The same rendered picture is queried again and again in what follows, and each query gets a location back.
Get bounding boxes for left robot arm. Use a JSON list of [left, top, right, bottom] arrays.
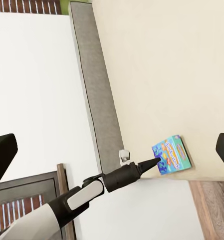
[[0, 149, 161, 240]]

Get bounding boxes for board game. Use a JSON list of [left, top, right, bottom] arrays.
[[152, 134, 191, 175]]

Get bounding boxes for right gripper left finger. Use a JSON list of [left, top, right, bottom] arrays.
[[0, 133, 18, 180]]

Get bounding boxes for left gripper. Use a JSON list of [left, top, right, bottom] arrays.
[[113, 158, 161, 188]]

